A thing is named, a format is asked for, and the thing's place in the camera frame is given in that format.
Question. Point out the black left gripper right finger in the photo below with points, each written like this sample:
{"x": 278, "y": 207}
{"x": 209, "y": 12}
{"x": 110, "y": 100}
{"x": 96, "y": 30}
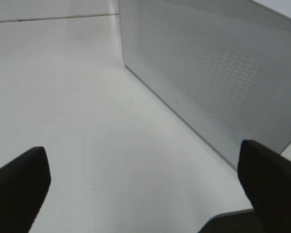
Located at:
{"x": 266, "y": 179}

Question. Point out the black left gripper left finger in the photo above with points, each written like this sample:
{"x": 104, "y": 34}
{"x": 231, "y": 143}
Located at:
{"x": 24, "y": 184}

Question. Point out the white microwave door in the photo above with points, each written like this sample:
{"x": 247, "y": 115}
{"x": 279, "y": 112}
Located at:
{"x": 224, "y": 66}

